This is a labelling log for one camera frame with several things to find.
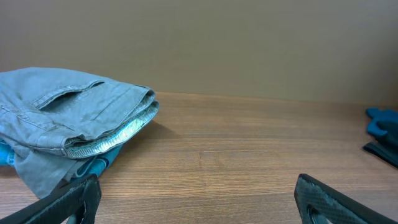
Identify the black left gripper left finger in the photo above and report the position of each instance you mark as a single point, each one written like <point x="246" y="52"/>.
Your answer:
<point x="76" y="202"/>

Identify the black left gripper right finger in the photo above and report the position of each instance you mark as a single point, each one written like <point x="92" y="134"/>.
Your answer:
<point x="318" y="203"/>

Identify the folded light blue garment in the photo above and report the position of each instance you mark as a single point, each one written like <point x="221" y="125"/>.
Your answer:
<point x="95" y="165"/>

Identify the folded grey shorts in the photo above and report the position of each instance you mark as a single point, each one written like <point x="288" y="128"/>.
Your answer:
<point x="53" y="117"/>

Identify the dark blue shirt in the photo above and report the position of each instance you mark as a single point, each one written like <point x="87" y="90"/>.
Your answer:
<point x="383" y="128"/>

